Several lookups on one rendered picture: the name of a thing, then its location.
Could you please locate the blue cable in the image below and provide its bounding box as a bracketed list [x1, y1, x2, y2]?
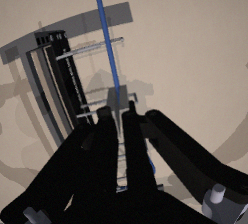
[96, 0, 156, 175]

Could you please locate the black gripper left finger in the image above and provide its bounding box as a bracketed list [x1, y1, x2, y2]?
[0, 87, 121, 224]

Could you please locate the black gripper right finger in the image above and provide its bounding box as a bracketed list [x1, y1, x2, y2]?
[119, 85, 248, 224]

